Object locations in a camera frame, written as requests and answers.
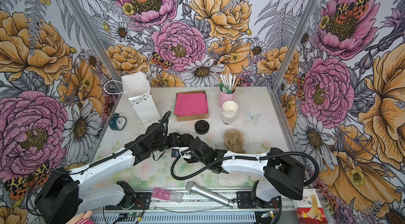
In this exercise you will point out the teal alarm clock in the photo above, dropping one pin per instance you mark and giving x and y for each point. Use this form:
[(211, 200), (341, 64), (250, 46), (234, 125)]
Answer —
[(117, 122)]

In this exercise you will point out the brown pulp cup carrier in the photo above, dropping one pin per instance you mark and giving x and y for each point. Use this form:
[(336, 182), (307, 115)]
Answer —
[(234, 141)]

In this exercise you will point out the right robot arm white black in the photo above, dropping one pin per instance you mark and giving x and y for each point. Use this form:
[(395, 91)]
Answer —
[(281, 173)]

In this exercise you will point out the brown cardboard napkin tray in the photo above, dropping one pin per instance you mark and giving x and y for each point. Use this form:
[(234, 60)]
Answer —
[(194, 117)]

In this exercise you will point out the silver microphone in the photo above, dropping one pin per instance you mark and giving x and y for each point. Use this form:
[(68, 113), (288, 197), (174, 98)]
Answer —
[(195, 188)]

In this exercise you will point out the stack of white paper cups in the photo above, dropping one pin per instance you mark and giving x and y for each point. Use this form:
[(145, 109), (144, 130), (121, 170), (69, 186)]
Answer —
[(229, 111)]

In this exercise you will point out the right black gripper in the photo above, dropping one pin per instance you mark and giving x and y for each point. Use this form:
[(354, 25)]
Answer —
[(190, 160)]

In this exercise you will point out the black plastic cup lid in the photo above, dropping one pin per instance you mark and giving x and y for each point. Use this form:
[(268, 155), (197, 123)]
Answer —
[(185, 139)]

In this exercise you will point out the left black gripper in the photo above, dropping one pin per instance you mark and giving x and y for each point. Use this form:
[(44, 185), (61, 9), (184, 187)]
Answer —
[(173, 139)]

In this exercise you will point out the plush doll toy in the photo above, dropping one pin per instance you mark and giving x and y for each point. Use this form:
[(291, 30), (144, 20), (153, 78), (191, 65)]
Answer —
[(83, 218)]

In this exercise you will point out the pink napkin stack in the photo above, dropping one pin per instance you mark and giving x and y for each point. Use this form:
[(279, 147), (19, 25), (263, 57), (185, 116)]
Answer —
[(191, 104)]

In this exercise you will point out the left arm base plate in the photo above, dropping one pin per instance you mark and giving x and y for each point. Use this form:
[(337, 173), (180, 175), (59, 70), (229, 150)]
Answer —
[(133, 201)]

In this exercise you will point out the pink straw holder cup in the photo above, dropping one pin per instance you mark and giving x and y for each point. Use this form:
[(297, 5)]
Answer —
[(223, 97)]

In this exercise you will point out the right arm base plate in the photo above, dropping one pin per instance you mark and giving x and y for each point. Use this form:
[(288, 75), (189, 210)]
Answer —
[(246, 200)]

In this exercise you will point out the pink plastic clip box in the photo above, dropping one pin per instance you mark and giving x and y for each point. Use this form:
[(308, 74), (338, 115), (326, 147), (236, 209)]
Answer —
[(167, 195)]

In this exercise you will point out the bandage box red white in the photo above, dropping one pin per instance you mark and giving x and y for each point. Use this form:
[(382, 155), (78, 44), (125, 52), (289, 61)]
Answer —
[(309, 209)]

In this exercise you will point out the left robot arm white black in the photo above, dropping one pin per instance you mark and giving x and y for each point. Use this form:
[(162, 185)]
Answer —
[(60, 198)]

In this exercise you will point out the white paper gift bag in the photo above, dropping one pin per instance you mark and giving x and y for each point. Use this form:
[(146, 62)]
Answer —
[(136, 87)]

